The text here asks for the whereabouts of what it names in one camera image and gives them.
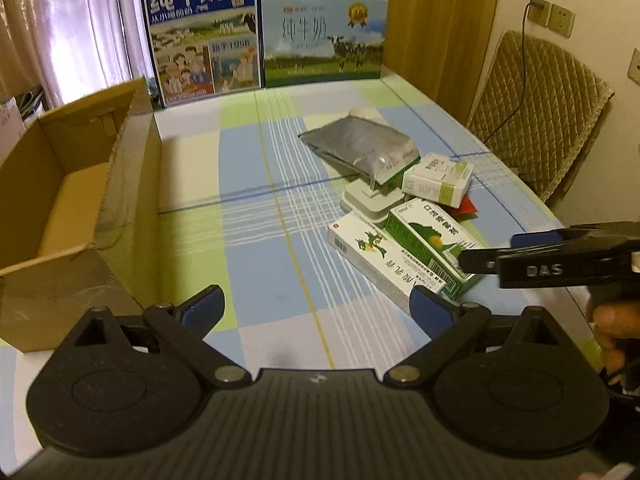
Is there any green white medicine box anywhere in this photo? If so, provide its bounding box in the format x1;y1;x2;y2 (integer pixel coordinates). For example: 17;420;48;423
385;198;483;299

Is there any red packet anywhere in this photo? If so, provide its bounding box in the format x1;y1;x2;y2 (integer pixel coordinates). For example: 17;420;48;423
452;195;477;218

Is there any white ointment box with bird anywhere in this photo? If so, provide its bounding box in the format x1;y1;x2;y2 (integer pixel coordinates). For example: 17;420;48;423
328;212;446;313

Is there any silver foil pouch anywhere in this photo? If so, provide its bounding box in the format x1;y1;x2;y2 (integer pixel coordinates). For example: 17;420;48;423
298;115;420;185

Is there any person's right hand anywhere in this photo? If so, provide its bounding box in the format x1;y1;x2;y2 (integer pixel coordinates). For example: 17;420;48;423
587;299;640;386

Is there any small white green box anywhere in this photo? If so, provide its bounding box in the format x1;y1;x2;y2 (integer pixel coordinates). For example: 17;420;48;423
401;153;474;208

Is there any white square charger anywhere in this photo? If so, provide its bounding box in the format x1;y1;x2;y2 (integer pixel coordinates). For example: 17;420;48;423
340;179;405;224

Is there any quilted beige chair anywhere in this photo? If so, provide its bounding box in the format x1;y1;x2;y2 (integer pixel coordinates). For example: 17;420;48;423
468;30;614;202

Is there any brown cardboard box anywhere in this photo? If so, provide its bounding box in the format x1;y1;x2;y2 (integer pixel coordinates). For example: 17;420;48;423
0;78;162;352

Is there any light blue milk carton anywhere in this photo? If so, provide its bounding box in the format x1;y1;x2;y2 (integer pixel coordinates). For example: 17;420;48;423
262;0;388;88

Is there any dark blue milk carton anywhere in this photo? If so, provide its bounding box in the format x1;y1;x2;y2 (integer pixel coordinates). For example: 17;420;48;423
141;0;264;107

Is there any pink sheer curtain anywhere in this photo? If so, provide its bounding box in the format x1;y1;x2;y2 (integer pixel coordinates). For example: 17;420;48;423
1;0;160;108

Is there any wall power socket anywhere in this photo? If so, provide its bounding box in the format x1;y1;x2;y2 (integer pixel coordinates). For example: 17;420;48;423
527;0;575;38

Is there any black power cable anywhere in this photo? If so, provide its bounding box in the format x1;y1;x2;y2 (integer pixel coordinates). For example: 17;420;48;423
482;0;547;143

